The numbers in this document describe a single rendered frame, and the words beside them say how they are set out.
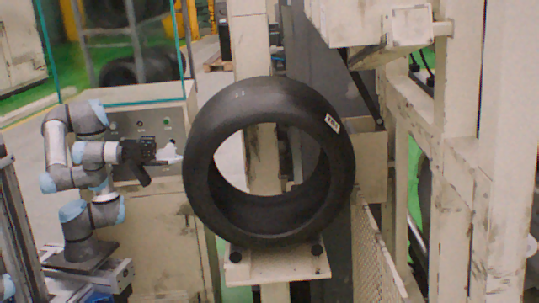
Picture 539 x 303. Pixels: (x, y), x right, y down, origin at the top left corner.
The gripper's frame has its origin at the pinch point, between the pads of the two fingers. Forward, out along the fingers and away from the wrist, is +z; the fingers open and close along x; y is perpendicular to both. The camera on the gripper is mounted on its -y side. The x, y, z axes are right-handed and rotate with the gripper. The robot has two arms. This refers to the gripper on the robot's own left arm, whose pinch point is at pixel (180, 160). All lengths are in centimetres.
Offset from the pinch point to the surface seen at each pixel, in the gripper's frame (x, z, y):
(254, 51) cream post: 26.0, 24.4, 32.5
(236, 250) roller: -8.9, 19.5, -29.2
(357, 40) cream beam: -36, 49, 48
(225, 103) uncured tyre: -7.1, 15.3, 22.4
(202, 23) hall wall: 1022, -79, -98
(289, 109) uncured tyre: -11.4, 35.1, 22.0
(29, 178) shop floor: 301, -178, -141
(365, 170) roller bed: 20, 68, -10
